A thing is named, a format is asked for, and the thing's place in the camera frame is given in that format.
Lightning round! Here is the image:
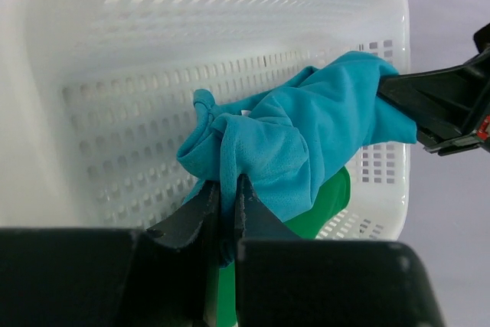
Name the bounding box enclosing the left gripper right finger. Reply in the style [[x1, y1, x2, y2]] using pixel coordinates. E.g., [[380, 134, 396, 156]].
[[234, 175, 300, 243]]

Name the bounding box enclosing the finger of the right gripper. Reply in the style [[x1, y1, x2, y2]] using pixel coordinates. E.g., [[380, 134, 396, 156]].
[[377, 49, 489, 156]]

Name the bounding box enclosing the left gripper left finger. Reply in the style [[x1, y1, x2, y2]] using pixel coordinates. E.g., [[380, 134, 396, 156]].
[[126, 181, 220, 326]]

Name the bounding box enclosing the teal t-shirt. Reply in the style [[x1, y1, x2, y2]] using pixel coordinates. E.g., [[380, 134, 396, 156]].
[[176, 51, 417, 267]]

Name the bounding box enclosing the rolled green t-shirt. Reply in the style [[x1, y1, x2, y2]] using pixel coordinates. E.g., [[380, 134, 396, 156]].
[[217, 167, 351, 327]]

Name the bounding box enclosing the white plastic basket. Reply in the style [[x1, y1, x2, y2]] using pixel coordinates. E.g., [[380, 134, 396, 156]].
[[1, 0, 410, 228]]

